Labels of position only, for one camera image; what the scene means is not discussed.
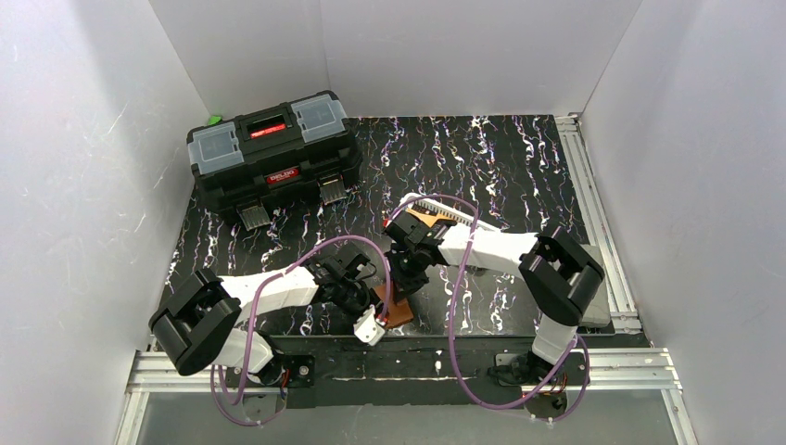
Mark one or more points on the brown leather card holder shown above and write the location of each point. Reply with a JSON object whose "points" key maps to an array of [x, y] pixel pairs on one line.
{"points": [[399, 311]]}

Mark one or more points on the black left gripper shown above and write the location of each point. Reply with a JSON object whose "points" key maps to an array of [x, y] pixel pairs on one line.
{"points": [[366, 303]]}

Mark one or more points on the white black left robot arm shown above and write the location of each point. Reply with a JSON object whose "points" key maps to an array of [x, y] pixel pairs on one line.
{"points": [[206, 321]]}

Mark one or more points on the orange credit card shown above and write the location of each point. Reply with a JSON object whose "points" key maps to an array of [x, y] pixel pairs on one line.
{"points": [[425, 216]]}

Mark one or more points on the aluminium frame rail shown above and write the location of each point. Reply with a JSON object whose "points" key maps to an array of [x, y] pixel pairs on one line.
{"points": [[623, 310]]}

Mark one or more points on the grey plastic case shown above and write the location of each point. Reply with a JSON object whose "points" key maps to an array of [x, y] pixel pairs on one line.
{"points": [[598, 314]]}

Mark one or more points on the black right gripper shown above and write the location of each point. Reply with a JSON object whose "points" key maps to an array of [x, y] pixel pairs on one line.
{"points": [[407, 270]]}

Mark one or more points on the white plastic basket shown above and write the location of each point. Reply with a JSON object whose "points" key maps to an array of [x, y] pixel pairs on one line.
{"points": [[444, 211]]}

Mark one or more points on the black plastic toolbox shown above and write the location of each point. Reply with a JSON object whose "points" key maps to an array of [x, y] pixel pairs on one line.
{"points": [[250, 165]]}

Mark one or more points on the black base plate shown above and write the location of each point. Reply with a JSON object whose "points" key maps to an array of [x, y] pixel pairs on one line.
{"points": [[327, 371]]}

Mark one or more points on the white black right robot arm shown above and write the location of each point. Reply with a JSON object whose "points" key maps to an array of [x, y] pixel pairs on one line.
{"points": [[560, 274]]}

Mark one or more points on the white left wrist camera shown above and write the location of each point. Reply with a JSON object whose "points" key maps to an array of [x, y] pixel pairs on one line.
{"points": [[369, 328]]}

